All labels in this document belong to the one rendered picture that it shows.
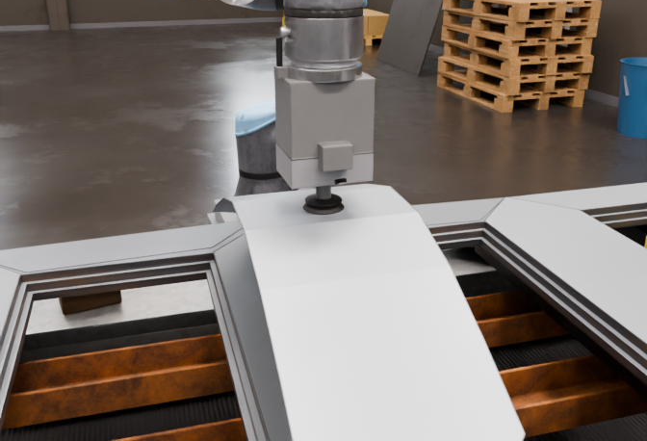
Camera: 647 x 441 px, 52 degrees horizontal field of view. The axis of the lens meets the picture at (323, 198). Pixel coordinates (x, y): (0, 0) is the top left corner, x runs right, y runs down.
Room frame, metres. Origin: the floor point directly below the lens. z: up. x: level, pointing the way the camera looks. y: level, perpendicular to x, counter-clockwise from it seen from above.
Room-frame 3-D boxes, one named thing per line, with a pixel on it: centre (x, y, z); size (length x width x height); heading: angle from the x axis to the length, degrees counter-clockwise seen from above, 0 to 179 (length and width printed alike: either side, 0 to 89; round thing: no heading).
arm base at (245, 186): (1.39, 0.13, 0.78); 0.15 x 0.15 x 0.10
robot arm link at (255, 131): (1.39, 0.12, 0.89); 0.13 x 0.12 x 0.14; 91
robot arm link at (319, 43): (0.65, 0.00, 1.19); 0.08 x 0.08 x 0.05
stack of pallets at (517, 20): (6.02, -1.68, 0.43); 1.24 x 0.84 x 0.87; 18
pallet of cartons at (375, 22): (9.83, -0.48, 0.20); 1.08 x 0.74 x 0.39; 18
